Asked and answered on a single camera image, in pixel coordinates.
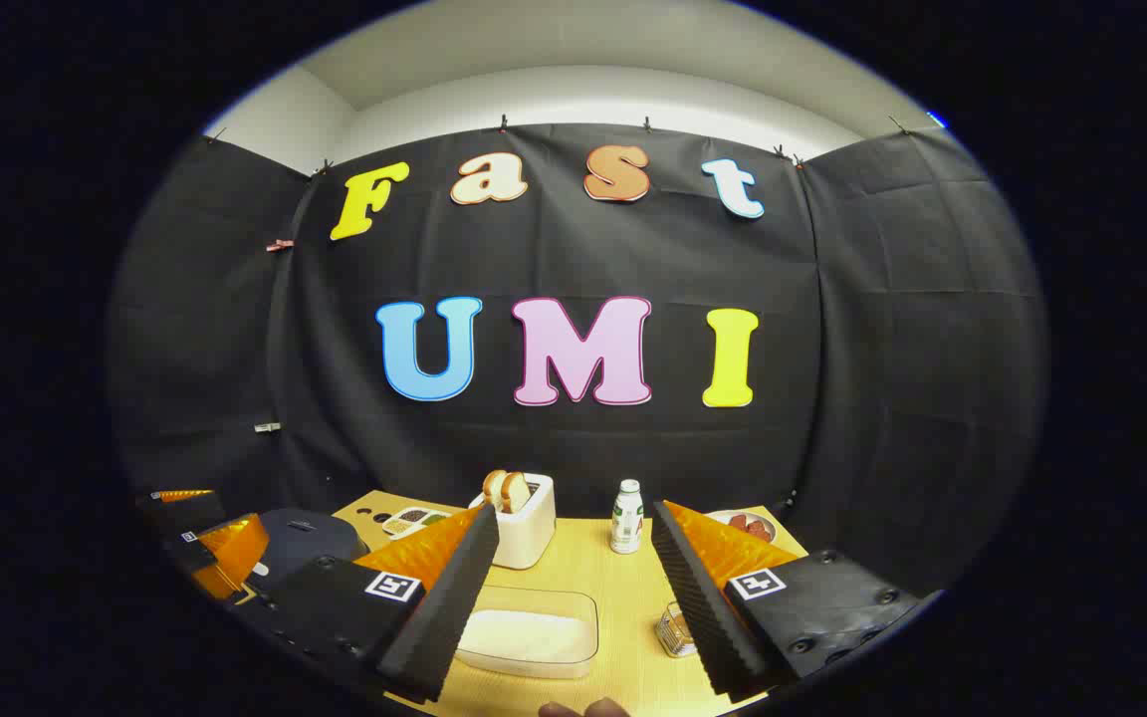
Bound black backdrop cloth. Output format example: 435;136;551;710
106;121;1050;598

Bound white toaster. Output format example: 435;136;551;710
469;473;557;571

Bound white bottle green label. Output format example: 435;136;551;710
609;479;645;555

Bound white divided dish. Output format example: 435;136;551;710
381;506;452;540

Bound clear chopstick holder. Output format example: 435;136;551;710
655;600;699;659

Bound dark blue rice cooker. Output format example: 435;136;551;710
253;508;371;591

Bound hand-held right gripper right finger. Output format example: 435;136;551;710
650;499;938;700

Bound clear plastic container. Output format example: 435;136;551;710
454;586;600;680

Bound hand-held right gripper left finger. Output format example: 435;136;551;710
230;501;503;704

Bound white round plate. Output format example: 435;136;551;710
708;509;779;546

